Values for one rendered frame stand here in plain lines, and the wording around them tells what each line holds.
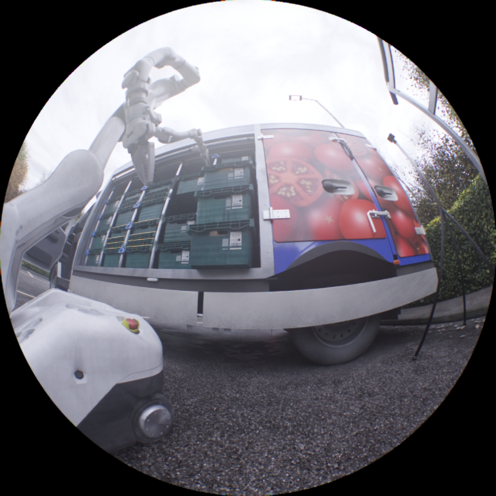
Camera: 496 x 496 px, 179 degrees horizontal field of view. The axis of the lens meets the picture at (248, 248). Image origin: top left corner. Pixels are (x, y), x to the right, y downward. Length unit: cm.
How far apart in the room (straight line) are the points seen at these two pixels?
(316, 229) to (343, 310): 51
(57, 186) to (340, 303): 121
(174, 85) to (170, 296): 132
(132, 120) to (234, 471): 86
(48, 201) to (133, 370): 40
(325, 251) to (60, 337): 106
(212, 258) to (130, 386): 72
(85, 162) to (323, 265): 110
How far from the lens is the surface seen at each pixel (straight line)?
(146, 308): 117
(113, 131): 69
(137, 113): 51
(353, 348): 116
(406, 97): 81
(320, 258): 95
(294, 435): 58
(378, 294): 111
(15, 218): 45
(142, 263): 152
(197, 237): 93
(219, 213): 98
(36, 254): 338
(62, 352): 30
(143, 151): 46
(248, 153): 184
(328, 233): 104
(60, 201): 47
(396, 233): 140
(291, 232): 98
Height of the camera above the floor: 41
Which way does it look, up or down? 23 degrees up
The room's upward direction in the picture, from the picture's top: straight up
